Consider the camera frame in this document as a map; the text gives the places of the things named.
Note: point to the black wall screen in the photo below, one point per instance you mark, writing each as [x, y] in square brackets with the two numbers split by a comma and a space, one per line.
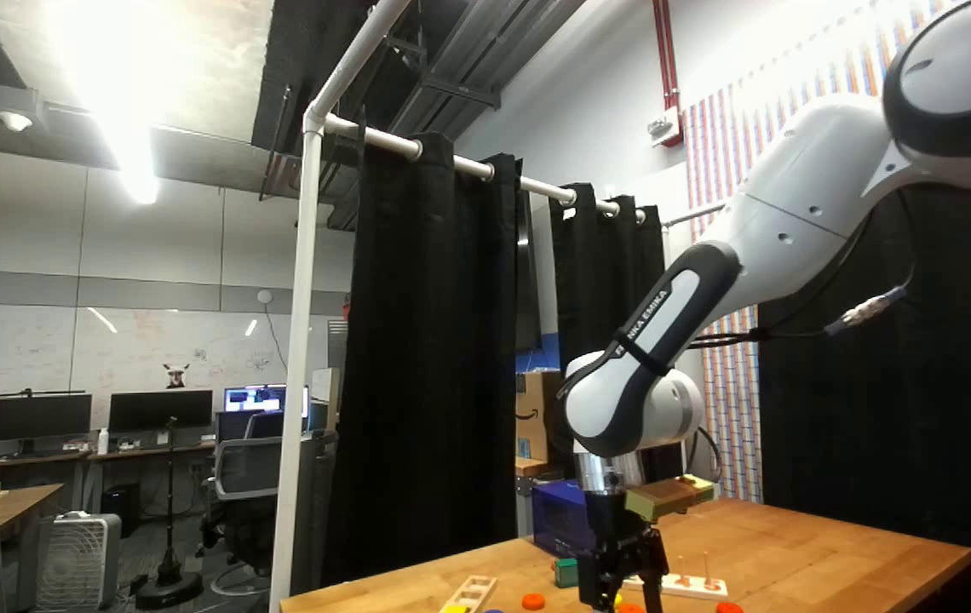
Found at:
[526, 272]

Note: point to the long wooden desk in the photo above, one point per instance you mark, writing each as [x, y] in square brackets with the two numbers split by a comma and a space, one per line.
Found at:
[68, 457]

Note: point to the red disc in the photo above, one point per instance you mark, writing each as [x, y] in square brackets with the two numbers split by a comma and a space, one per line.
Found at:
[729, 608]

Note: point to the white bottle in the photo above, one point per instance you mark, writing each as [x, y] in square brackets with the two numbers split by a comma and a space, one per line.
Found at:
[103, 442]

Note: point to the white pipe frame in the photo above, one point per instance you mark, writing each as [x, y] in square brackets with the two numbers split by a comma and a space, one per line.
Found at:
[307, 340]

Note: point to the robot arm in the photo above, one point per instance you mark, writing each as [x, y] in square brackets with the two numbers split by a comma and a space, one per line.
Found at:
[801, 196]

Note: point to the green block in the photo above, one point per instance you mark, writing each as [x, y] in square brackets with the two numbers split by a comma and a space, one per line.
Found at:
[567, 573]

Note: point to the wooden table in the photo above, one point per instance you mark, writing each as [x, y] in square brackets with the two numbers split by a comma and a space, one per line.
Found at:
[0, 502]

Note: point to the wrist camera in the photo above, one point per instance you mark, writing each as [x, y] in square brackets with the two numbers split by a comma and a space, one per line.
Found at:
[669, 496]

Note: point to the office chair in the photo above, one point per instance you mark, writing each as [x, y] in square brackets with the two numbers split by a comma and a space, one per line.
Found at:
[251, 485]

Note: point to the striped wall hanging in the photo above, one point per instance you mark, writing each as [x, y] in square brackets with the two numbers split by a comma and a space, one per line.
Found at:
[732, 400]

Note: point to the cardboard box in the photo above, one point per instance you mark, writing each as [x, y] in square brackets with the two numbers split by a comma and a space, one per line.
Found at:
[537, 417]

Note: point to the black curtain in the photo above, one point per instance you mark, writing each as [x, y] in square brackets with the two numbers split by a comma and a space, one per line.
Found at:
[894, 443]
[600, 272]
[426, 358]

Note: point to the white box fan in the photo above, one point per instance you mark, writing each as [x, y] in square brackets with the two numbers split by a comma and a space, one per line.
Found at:
[77, 560]

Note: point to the row of monitors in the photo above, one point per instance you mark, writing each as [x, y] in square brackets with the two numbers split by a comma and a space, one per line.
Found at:
[111, 413]

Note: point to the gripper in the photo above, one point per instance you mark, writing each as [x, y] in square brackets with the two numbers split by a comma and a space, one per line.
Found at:
[617, 519]

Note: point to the red pipe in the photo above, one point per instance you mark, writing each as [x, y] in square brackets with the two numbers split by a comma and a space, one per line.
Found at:
[666, 51]

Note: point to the stand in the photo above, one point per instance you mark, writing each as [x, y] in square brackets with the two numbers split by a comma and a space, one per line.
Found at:
[170, 545]

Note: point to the blue box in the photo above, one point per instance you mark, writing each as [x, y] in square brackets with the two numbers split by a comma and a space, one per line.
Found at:
[560, 515]

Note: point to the fire alarm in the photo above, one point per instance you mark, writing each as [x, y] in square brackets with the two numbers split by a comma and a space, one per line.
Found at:
[663, 126]

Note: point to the wooden tray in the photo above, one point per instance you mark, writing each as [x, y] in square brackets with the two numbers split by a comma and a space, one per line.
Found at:
[470, 593]

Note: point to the white peg board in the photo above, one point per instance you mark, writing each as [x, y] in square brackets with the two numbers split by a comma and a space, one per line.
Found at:
[694, 587]

